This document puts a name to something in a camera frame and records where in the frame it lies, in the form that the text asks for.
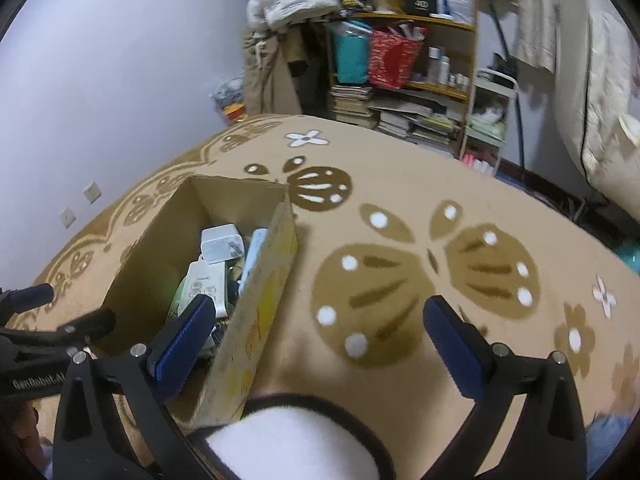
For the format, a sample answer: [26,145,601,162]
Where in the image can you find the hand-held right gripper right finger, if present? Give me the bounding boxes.
[423,295,588,480]

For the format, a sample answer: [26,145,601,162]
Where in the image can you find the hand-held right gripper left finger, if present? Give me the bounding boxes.
[51,294,217,480]

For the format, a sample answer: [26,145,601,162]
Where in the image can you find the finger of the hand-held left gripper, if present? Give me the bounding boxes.
[0,308,117,357]
[0,283,55,317]

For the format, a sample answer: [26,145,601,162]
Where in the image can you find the green and white packet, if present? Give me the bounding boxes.
[167,279,194,322]

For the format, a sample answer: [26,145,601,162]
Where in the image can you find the long white dotted case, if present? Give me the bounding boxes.
[186,259,229,319]

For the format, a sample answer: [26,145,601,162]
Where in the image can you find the brown cardboard box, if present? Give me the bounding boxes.
[102,175,300,429]

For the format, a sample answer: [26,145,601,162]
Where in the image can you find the white charger block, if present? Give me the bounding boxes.
[200,223,247,265]

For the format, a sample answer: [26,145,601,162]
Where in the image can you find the light blue power bank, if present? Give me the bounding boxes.
[238,228,270,296]

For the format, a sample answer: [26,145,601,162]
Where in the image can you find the white plush item black trim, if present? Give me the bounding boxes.
[202,394,397,480]

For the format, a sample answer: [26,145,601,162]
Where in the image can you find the light blue fleece clothing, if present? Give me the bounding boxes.
[584,404,637,478]

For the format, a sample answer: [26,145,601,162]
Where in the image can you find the teal round object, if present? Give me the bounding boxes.
[617,241,640,275]

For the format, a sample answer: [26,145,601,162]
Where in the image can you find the pile of books and magazines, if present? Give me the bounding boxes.
[374,96,464,155]

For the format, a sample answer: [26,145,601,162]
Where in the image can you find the white trolley cart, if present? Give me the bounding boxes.
[459,67,519,177]

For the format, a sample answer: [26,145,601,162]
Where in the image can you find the clear bag of toys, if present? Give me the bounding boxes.
[209,76,249,127]

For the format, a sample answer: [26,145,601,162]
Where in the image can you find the stack of brown books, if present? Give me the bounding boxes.
[329,85,379,130]

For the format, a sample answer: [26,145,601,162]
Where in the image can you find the row of cosmetic bottles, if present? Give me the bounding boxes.
[426,46,472,93]

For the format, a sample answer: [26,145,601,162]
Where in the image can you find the beige trousers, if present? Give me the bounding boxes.
[242,27,304,117]

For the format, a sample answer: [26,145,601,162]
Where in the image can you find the red patterned gift bag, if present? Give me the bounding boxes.
[368,27,424,91]

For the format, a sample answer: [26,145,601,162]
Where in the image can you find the wooden shelf unit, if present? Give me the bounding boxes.
[324,9,479,160]

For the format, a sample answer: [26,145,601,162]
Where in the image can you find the white padded duvet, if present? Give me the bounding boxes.
[551,0,640,222]

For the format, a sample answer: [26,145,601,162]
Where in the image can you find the teal bag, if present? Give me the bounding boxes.
[332,22,374,86]

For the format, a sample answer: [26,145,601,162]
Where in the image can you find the beige patterned hanging garment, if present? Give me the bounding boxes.
[514,0,567,75]

